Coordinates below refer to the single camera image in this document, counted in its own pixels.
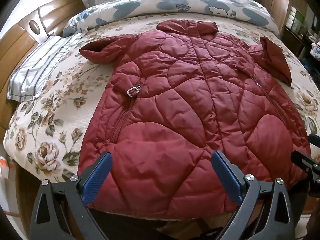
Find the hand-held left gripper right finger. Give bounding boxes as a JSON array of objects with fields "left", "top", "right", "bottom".
[{"left": 211, "top": 151, "right": 300, "bottom": 240}]

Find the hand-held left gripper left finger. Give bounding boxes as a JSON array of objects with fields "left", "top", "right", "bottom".
[{"left": 29, "top": 151, "right": 113, "bottom": 240}]

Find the red quilted jacket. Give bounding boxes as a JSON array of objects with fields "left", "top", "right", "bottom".
[{"left": 77, "top": 19, "right": 312, "bottom": 220}]

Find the floral bed blanket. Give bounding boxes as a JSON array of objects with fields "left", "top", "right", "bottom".
[{"left": 4, "top": 15, "right": 320, "bottom": 183}]

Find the orange and white box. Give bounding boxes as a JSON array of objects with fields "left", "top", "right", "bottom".
[{"left": 0, "top": 156, "right": 10, "bottom": 179}]

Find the dark shelf with boxes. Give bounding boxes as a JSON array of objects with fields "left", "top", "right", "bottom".
[{"left": 282, "top": 4, "right": 320, "bottom": 63}]

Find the striped pillow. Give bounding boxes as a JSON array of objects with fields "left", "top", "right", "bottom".
[{"left": 7, "top": 34, "right": 83, "bottom": 102}]

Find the wooden wardrobe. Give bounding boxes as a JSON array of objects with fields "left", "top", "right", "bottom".
[{"left": 240, "top": 0, "right": 292, "bottom": 33}]

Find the wooden bed headboard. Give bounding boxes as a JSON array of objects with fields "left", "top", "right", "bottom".
[{"left": 0, "top": 0, "right": 87, "bottom": 133}]

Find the blue and white printed quilt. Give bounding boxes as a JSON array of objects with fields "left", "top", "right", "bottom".
[{"left": 62, "top": 0, "right": 280, "bottom": 38}]

